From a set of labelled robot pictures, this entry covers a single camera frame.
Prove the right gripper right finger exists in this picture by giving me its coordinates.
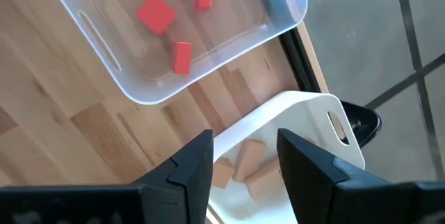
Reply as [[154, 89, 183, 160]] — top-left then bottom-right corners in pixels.
[[277, 129, 445, 224]]

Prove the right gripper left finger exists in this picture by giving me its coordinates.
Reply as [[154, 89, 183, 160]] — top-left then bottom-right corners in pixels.
[[0, 129, 214, 224]]

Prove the long printed wooden plank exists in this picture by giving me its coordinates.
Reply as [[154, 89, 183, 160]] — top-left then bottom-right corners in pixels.
[[243, 159, 289, 201]]

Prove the natural wooden cube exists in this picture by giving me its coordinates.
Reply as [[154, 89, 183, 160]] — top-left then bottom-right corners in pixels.
[[211, 157, 236, 189]]

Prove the natural wooden block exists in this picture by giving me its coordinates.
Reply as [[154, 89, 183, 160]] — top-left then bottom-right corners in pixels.
[[233, 138, 268, 182]]

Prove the red wooden block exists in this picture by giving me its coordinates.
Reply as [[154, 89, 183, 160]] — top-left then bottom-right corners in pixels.
[[170, 41, 193, 76]]

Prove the red wooden cube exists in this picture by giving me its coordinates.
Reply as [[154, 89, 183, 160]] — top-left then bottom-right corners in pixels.
[[134, 0, 177, 36]]

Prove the white plastic bin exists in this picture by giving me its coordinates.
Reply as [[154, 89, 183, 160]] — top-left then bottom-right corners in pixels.
[[207, 90, 366, 224]]

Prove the clear plastic bin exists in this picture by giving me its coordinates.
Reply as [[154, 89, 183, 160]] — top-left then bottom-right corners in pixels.
[[44, 0, 309, 106]]

